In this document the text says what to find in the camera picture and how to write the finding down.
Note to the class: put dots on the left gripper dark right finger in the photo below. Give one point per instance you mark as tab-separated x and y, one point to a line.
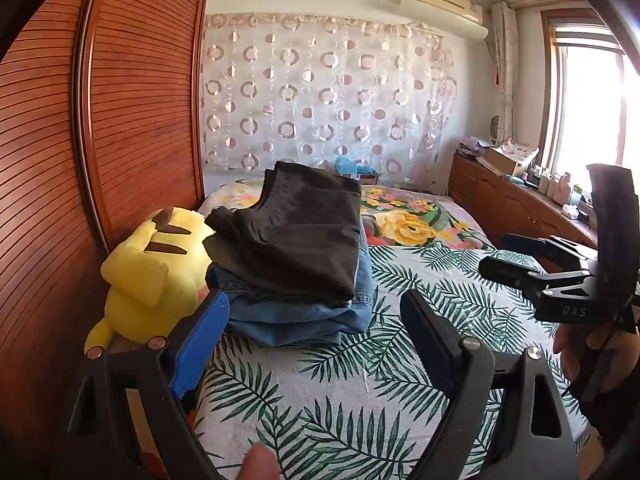
438	344

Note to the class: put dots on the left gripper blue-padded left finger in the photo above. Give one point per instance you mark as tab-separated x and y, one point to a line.
193	341

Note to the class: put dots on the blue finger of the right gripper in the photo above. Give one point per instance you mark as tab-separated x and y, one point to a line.
524	278
561	252

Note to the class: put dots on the black shorts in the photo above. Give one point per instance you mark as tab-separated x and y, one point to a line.
301	238

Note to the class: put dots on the person's right hand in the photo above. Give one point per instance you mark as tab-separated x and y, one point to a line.
602	364

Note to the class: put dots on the person's left hand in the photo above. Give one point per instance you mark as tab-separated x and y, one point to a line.
259	464

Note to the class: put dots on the folded blue jeans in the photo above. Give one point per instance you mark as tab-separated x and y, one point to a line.
278	321

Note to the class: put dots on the pink bottle on cabinet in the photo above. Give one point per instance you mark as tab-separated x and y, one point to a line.
563	190

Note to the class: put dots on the wooden sideboard cabinet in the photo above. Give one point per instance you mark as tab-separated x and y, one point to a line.
500	206

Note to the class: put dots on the yellow Pikachu plush toy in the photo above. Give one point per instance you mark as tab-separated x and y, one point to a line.
156	278

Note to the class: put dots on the palm leaf bed sheet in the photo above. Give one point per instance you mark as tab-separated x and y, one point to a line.
363	408

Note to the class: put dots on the cardboard box on cabinet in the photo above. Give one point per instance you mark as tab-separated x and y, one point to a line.
512	164

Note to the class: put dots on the floral blanket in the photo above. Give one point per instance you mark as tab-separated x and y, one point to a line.
397	217

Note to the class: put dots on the blue plush toy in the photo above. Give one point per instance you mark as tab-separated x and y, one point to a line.
348	168

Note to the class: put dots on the circle-patterned sheer curtain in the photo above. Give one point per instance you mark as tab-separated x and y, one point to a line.
311	89

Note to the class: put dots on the window drape curtain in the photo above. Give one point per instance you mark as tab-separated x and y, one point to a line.
506	50

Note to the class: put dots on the wooden louvered wardrobe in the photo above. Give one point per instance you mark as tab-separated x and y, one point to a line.
98	128

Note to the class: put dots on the window with wooden frame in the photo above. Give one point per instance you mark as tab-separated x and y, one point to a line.
591	98

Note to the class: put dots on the white wall air conditioner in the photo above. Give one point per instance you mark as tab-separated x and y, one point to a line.
462	18

